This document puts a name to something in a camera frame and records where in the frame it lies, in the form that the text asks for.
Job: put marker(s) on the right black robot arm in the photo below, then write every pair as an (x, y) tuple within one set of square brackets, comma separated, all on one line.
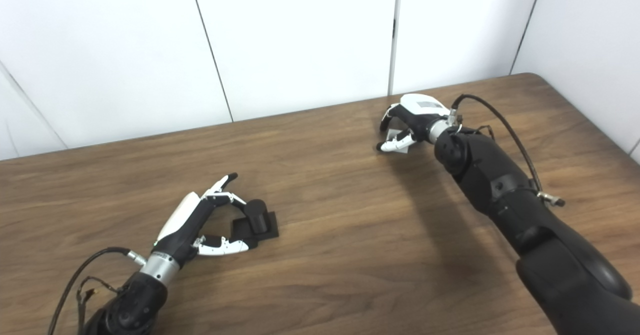
[(510, 195)]

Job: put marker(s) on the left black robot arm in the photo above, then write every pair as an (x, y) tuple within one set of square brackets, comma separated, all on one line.
[(132, 302)]

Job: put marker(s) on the black peg with base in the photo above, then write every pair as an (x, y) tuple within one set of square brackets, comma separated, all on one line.
[(257, 215)]

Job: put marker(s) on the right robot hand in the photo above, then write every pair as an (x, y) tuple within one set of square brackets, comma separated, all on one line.
[(420, 112)]

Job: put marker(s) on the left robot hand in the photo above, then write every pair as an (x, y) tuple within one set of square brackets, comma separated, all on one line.
[(185, 227)]

